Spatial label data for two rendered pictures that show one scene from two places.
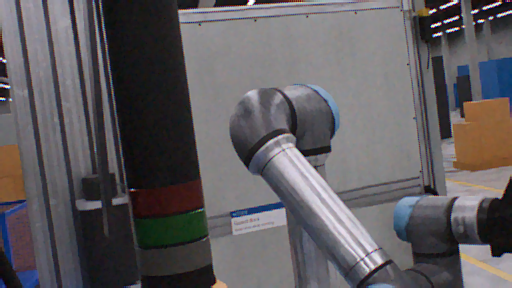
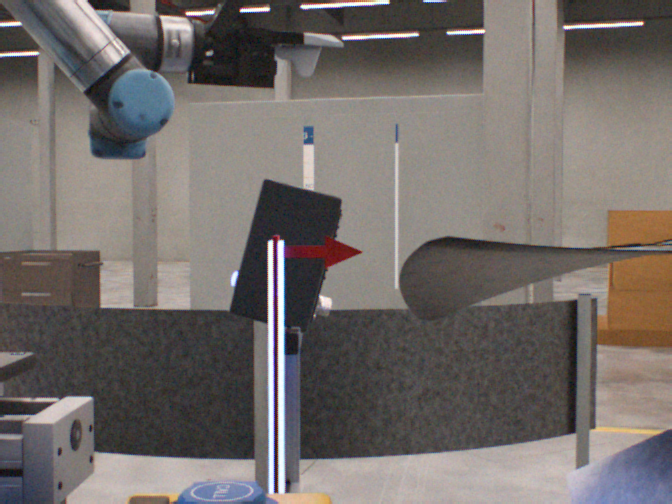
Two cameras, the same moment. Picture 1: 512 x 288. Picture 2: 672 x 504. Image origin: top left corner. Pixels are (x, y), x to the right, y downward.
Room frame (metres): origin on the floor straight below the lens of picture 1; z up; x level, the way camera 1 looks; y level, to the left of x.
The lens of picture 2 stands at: (0.33, 0.78, 1.21)
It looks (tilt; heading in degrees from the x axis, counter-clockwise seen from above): 2 degrees down; 292
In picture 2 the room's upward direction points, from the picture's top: straight up
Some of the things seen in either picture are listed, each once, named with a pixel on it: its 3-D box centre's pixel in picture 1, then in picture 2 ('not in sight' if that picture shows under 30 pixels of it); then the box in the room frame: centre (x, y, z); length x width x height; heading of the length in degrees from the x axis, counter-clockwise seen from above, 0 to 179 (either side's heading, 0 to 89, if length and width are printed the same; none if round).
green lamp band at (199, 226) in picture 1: (169, 224); not in sight; (0.30, 0.04, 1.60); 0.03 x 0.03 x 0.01
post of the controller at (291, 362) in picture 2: not in sight; (288, 405); (0.83, -0.31, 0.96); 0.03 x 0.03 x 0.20; 23
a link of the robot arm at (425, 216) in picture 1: (431, 221); (116, 43); (1.06, -0.26, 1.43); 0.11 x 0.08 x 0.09; 45
